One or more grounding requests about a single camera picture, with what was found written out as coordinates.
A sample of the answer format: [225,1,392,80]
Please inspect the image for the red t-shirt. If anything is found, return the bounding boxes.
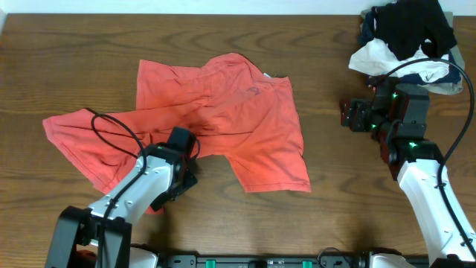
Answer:
[42,53,311,193]

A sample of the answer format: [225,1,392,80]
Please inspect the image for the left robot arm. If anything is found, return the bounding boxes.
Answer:
[45,127,197,268]

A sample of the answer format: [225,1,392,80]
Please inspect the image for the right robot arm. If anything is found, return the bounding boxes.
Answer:
[339,84,475,267]

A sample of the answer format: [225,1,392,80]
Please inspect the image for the white garment on pile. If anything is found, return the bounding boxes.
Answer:
[348,39,450,85]

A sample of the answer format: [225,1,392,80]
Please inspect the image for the navy garment on pile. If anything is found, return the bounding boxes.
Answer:
[349,10,461,86]

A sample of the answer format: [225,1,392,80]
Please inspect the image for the black garment on pile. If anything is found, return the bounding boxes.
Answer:
[373,0,457,61]

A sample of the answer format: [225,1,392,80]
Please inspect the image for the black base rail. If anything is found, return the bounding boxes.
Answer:
[158,252,370,268]

